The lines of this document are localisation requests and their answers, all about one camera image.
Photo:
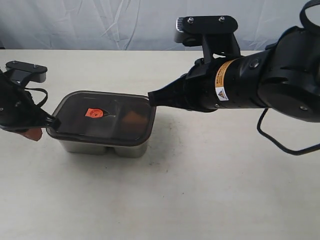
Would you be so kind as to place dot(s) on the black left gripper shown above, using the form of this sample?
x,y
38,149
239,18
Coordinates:
x,y
19,113

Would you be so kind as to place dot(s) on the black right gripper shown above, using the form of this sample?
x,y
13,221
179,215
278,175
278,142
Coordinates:
x,y
193,91

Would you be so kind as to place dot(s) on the yellow toy cheese wedge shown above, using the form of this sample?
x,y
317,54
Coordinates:
x,y
133,118

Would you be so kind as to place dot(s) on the dark transparent lunch box lid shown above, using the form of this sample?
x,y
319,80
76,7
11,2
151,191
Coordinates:
x,y
95,117

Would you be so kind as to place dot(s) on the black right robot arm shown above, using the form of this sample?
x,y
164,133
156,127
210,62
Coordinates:
x,y
284,77

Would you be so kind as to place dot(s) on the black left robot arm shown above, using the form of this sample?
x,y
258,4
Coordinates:
x,y
21,107

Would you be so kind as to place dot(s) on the stainless steel lunch box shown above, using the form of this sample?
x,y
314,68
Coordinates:
x,y
100,149

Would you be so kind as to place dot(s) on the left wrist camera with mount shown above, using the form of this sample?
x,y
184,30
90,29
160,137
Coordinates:
x,y
24,72

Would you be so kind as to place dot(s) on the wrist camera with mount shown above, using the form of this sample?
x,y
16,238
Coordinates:
x,y
24,72
215,34

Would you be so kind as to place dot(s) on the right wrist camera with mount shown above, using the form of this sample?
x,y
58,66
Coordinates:
x,y
215,34

